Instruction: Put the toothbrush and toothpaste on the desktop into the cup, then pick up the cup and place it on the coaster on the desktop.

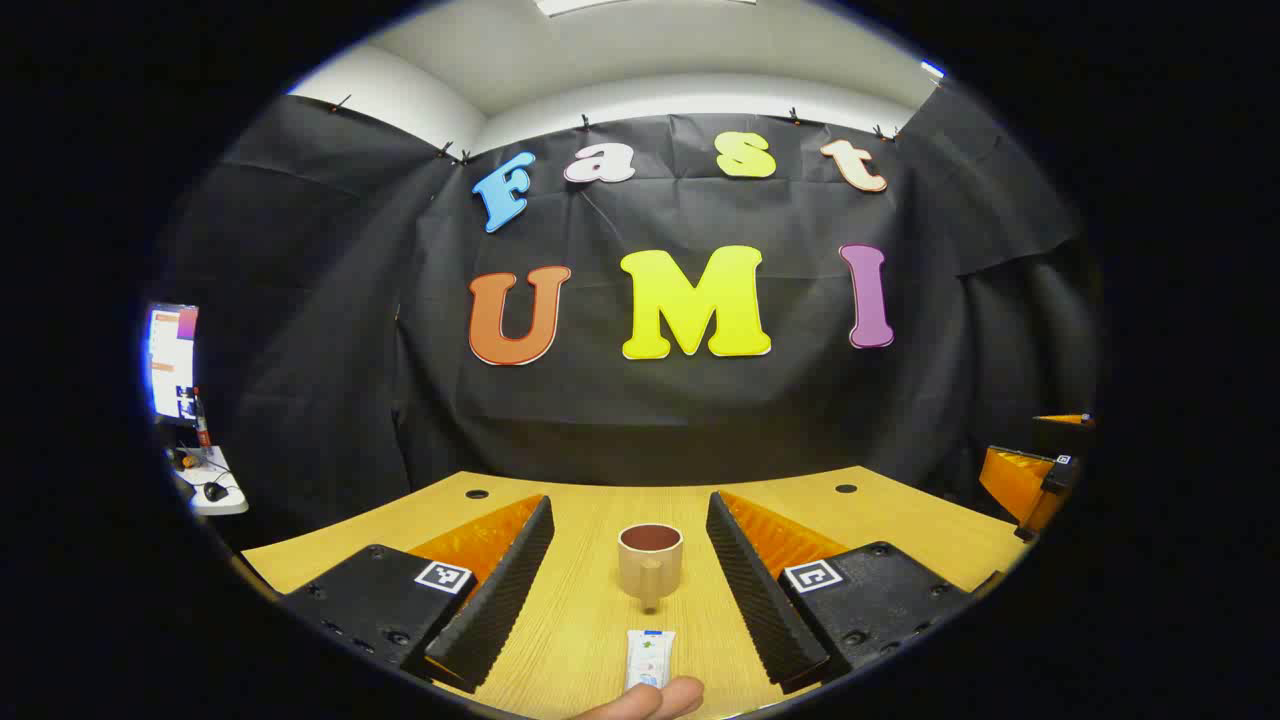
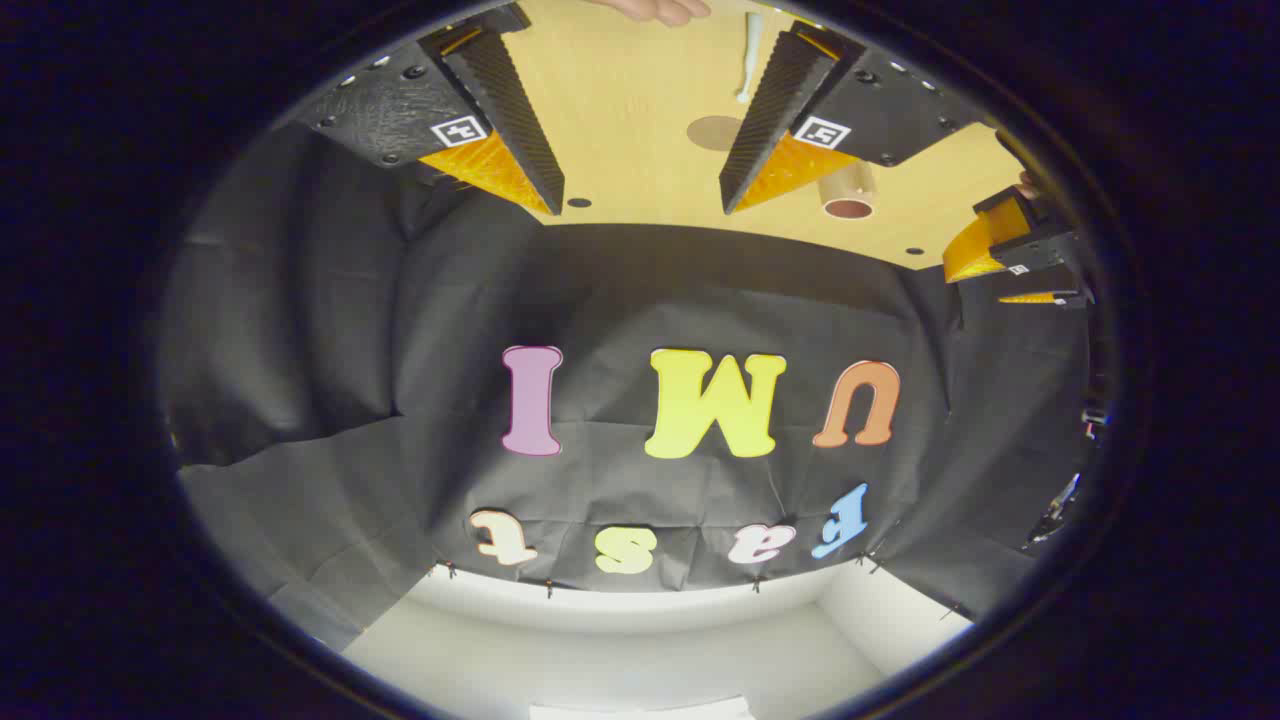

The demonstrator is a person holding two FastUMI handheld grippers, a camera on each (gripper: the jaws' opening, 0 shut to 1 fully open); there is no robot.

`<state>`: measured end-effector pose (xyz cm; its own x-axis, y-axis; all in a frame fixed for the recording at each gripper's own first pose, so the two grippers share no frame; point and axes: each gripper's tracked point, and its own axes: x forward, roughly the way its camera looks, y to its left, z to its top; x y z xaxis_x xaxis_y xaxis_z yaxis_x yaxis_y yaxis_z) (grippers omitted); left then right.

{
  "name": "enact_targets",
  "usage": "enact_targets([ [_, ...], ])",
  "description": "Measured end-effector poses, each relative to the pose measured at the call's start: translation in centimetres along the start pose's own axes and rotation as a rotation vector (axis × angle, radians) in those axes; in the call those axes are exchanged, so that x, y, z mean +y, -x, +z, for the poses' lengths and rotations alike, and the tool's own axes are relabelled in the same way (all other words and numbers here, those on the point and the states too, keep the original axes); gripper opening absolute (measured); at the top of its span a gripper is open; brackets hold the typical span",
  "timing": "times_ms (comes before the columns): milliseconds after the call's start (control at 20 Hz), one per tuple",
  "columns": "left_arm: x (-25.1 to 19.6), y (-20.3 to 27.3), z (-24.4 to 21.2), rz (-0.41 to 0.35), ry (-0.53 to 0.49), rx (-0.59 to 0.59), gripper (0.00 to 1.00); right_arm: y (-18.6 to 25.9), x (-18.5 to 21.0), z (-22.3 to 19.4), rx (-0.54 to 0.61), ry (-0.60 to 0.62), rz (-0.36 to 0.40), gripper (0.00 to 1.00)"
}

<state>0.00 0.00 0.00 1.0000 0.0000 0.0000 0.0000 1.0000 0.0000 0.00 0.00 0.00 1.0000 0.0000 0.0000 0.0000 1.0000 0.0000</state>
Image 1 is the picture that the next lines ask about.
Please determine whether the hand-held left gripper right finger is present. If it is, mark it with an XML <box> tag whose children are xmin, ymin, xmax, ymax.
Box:
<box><xmin>706</xmin><ymin>490</ymin><xmax>976</xmax><ymax>693</ymax></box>

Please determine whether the white toothpaste tube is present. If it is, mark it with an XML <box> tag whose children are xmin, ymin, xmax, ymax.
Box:
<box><xmin>625</xmin><ymin>629</ymin><xmax>677</xmax><ymax>691</ymax></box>

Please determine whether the computer monitor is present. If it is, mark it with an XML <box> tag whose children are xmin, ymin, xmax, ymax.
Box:
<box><xmin>148</xmin><ymin>303</ymin><xmax>199</xmax><ymax>426</ymax></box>

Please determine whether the white side table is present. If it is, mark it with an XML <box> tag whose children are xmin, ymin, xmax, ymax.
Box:
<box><xmin>165</xmin><ymin>445</ymin><xmax>249</xmax><ymax>516</ymax></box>

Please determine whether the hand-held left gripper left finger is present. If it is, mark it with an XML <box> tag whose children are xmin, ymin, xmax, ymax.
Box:
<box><xmin>280</xmin><ymin>494</ymin><xmax>556</xmax><ymax>693</ymax></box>

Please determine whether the beige cup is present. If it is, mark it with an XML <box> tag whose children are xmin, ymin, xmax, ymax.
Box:
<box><xmin>617</xmin><ymin>523</ymin><xmax>684</xmax><ymax>613</ymax></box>

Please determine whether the ceiling light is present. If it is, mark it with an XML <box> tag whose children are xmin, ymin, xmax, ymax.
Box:
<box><xmin>535</xmin><ymin>0</ymin><xmax>756</xmax><ymax>18</ymax></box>

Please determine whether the wooden desktop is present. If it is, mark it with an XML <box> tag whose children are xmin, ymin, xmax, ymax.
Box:
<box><xmin>240</xmin><ymin>465</ymin><xmax>1036</xmax><ymax>720</ymax></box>

